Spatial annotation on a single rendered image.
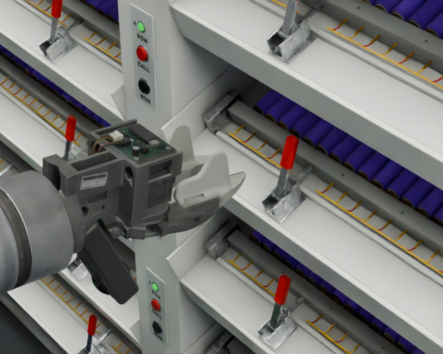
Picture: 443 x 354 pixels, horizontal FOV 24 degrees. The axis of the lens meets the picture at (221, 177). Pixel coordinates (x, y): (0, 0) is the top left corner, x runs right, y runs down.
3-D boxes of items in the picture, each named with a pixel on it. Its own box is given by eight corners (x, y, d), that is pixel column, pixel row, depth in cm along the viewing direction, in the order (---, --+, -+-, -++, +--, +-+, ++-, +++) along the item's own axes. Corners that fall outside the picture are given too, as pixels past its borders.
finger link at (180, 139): (228, 119, 100) (162, 147, 93) (221, 170, 103) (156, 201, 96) (204, 106, 101) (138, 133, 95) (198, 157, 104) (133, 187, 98)
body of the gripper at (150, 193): (192, 152, 90) (77, 189, 83) (182, 232, 94) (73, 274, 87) (139, 115, 94) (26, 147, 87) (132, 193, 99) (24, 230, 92)
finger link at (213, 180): (268, 147, 96) (185, 167, 91) (259, 200, 99) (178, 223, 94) (249, 132, 98) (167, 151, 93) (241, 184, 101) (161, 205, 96)
